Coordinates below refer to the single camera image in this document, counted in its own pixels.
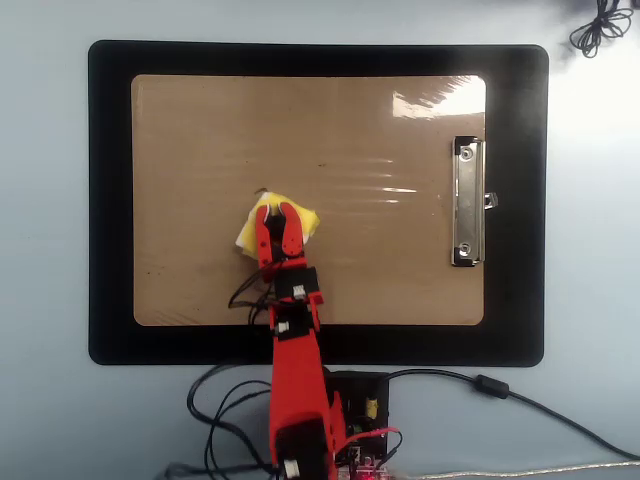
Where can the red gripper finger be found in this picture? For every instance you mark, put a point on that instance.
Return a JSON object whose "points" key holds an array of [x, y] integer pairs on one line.
{"points": [[291, 235], [262, 240]]}

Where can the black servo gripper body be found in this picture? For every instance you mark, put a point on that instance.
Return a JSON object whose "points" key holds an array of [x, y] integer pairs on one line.
{"points": [[295, 282]]}

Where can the yellow sponge with black knob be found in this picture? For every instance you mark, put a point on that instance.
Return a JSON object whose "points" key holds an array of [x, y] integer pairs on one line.
{"points": [[246, 235]]}

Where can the red robot arm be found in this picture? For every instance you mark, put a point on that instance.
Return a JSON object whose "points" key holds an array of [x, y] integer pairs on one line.
{"points": [[295, 380]]}

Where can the brown clipboard board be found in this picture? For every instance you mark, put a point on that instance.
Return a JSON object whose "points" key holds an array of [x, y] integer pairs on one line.
{"points": [[350, 125]]}

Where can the black controller board box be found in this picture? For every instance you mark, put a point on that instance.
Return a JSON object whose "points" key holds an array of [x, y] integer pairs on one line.
{"points": [[370, 400]]}

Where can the red circuit board with led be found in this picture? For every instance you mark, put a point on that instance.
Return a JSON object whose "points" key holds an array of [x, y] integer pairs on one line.
{"points": [[367, 472]]}

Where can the black rectangular desk mat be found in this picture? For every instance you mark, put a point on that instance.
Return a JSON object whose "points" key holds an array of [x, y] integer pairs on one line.
{"points": [[110, 200]]}

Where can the silver metal clipboard clip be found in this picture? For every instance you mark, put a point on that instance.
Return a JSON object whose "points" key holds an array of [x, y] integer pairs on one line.
{"points": [[468, 200]]}

